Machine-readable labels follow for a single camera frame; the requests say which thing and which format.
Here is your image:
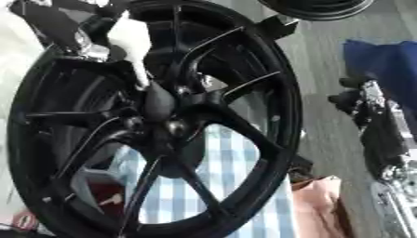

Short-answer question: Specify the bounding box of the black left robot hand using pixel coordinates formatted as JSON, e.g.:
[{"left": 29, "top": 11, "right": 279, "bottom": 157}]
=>
[{"left": 7, "top": 0, "right": 134, "bottom": 61}]

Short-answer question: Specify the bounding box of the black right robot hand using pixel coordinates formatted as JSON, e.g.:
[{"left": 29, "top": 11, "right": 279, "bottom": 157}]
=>
[{"left": 327, "top": 73, "right": 410, "bottom": 184}]

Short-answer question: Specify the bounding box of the white pin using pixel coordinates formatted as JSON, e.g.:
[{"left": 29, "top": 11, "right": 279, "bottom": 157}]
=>
[{"left": 105, "top": 11, "right": 155, "bottom": 91}]

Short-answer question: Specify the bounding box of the black spoked wheel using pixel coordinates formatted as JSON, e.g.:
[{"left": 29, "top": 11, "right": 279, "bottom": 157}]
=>
[{"left": 5, "top": 0, "right": 306, "bottom": 238}]

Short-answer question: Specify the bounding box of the blue cloth bag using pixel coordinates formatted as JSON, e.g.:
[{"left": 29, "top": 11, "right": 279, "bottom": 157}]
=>
[{"left": 340, "top": 38, "right": 417, "bottom": 138}]

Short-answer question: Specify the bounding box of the black round tire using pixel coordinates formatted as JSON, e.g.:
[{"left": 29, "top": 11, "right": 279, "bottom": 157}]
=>
[{"left": 255, "top": 0, "right": 378, "bottom": 22}]

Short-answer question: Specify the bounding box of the red object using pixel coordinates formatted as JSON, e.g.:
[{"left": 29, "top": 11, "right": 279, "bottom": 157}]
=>
[{"left": 87, "top": 181, "right": 128, "bottom": 219}]

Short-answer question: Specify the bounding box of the black wheel stand bracket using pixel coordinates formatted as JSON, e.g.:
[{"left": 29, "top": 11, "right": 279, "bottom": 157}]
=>
[{"left": 254, "top": 13, "right": 302, "bottom": 41}]

